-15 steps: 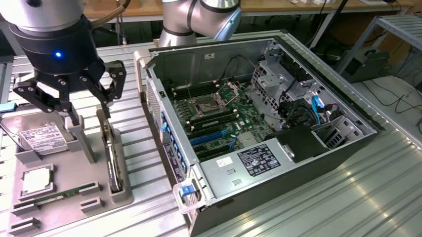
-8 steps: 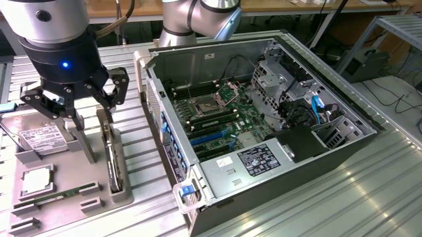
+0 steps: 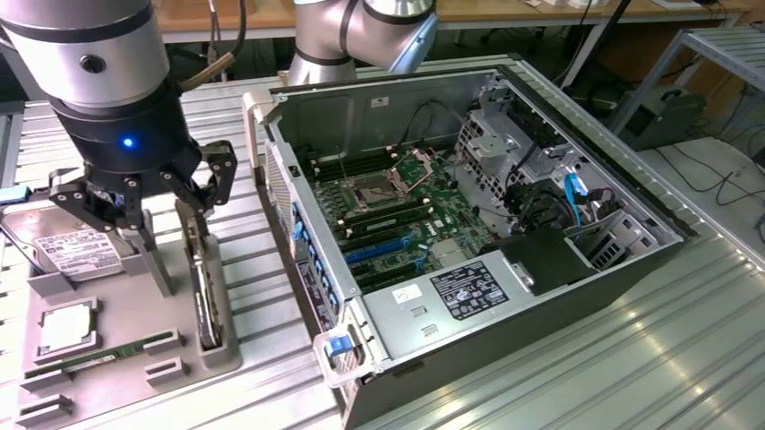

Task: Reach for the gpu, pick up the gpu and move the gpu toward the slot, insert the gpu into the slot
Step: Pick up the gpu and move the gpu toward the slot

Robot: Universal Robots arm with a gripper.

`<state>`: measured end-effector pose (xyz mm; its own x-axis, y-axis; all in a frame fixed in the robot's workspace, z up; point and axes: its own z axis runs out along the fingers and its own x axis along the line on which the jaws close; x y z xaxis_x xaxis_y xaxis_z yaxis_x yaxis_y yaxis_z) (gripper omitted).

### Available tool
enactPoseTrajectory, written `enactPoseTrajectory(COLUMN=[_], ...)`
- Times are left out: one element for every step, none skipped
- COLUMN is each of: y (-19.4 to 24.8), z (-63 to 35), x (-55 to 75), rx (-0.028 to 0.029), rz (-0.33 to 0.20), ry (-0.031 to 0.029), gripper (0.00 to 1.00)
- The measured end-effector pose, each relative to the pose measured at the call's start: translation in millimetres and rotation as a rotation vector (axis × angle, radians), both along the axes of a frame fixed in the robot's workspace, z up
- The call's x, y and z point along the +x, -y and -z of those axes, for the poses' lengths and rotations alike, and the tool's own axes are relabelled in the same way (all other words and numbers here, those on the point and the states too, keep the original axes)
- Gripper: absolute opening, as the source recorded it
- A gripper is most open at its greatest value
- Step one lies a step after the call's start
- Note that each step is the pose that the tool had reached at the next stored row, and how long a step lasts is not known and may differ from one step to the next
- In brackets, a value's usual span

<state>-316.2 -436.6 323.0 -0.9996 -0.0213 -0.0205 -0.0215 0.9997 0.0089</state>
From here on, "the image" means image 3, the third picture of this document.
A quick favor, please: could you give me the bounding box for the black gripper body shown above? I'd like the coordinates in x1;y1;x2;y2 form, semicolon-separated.
46;80;202;202

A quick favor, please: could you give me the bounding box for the gpu card with metal bracket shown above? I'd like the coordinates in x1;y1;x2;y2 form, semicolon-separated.
173;196;226;353

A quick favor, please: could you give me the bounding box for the black expansion slot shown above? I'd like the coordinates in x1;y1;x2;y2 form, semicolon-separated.
355;261;420;288

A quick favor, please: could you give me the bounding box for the silver hard disk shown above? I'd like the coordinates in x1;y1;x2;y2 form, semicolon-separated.
0;209;142;283

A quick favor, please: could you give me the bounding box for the locking lever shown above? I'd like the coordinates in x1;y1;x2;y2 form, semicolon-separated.
336;146;355;185

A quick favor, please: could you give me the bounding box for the CPU socket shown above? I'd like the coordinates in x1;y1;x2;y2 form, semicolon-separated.
349;173;396;212

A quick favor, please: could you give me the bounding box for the grey parts rack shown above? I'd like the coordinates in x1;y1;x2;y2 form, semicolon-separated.
14;214;245;426

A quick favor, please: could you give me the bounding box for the silver CPU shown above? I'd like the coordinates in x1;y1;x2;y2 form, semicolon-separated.
38;307;97;349

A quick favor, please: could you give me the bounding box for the black installed RAM stick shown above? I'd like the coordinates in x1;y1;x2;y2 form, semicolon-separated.
340;202;435;239

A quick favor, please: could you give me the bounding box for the socket cover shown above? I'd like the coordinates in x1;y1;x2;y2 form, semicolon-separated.
385;146;439;187

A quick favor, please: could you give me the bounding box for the green RAM stick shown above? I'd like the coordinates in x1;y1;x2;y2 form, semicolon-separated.
26;331;172;375

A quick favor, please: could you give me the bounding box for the green motherboard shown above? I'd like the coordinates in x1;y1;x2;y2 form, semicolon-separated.
307;142;496;292

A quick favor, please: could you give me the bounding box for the silver chipset heatsink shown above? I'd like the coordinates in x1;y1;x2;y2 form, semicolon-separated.
431;238;473;266

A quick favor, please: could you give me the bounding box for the grey metal disk bay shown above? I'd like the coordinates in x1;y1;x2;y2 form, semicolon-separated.
452;109;575;225

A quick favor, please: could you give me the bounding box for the grey power supply unit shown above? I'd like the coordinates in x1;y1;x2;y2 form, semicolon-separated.
360;250;536;362

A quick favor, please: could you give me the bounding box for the black air shroud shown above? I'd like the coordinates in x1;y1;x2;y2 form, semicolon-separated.
476;228;599;297

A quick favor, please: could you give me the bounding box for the wooden desk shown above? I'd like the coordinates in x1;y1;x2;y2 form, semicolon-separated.
140;0;747;46

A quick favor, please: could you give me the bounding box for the open black PC case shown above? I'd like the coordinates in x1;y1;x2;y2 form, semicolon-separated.
241;62;700;429

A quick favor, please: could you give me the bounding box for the black box device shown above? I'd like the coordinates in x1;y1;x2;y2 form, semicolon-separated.
618;89;707;152

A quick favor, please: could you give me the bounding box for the thin hanging cable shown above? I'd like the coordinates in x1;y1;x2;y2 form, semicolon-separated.
205;0;222;68

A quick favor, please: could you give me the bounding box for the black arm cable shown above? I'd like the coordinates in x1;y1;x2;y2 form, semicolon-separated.
177;0;249;93

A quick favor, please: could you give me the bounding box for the black wire bundle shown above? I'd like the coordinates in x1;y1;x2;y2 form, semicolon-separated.
504;183;568;237

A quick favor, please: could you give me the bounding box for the blue SATA wire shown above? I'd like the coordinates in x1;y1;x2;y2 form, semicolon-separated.
562;172;591;228

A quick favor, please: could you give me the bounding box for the purple wire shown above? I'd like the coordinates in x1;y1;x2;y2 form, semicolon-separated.
587;187;618;212

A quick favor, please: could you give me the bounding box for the grey metal shelf frame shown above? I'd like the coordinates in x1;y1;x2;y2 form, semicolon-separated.
560;24;765;135

